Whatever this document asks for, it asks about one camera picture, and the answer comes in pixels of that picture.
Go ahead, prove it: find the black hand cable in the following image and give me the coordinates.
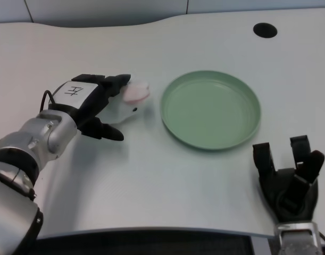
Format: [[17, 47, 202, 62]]
[[39, 90, 56, 112]]

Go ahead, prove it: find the white rabbit doll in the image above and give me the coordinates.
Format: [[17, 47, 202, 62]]
[[100, 75, 151, 125]]

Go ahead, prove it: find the black mesh robot torso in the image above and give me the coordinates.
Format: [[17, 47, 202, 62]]
[[31, 230, 271, 255]]

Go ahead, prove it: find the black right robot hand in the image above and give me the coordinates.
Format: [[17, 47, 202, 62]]
[[252, 135, 325, 223]]

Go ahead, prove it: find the black table cable hole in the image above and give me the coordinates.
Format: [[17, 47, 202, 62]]
[[253, 23, 278, 39]]

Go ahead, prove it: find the green round plate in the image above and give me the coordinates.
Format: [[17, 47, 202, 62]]
[[160, 70, 261, 151]]

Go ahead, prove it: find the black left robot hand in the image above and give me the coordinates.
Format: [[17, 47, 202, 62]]
[[48, 73, 132, 142]]

